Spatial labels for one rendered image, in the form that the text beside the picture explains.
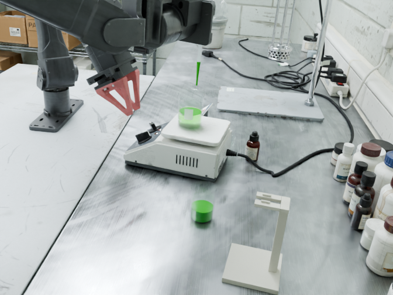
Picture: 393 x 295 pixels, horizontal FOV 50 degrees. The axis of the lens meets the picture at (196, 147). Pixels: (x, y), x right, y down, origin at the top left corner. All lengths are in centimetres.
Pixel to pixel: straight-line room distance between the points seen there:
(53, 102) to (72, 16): 58
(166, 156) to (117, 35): 35
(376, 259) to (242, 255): 20
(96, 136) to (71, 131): 6
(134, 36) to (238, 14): 271
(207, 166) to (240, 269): 25
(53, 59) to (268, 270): 68
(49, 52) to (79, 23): 52
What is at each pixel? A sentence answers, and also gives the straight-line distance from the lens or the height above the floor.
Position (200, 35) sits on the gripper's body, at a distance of 68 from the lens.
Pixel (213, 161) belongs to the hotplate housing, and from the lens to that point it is 81.
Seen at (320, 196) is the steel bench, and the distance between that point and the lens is 86.
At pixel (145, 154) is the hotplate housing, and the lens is 86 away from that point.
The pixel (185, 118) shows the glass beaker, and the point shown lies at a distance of 83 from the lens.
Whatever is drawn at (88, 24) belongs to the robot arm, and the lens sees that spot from 54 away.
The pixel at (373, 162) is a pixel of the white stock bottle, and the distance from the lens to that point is 86.
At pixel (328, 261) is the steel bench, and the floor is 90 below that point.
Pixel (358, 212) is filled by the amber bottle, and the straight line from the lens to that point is 77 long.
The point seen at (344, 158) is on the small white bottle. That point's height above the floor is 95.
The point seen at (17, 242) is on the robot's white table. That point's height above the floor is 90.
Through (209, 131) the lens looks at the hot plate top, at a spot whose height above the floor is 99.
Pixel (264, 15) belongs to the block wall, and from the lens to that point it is 326.
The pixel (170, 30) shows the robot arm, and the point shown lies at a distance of 60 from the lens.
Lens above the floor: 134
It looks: 27 degrees down
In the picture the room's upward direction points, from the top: 4 degrees clockwise
